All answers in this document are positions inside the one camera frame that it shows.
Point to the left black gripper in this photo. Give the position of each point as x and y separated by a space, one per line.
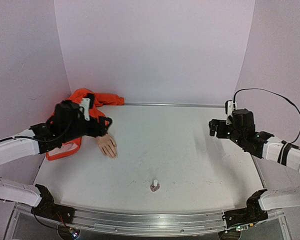
102 130

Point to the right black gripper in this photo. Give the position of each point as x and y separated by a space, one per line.
220 128

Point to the nail polish bottle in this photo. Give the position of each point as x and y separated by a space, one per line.
154 188

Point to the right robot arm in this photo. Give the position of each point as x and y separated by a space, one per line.
240 128

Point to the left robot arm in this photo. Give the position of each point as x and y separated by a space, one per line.
69 122

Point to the mannequin hand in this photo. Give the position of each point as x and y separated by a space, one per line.
107 146

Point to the orange hoodie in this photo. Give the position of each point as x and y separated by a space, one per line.
96 100

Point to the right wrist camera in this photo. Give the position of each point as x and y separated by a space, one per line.
230 106

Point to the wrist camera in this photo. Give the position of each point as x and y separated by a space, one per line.
230 106
86 104

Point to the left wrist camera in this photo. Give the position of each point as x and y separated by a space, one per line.
86 104

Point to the aluminium front rail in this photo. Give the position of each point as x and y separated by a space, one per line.
89 223

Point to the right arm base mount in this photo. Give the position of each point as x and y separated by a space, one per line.
250 214

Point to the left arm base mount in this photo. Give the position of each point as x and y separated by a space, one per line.
48 209

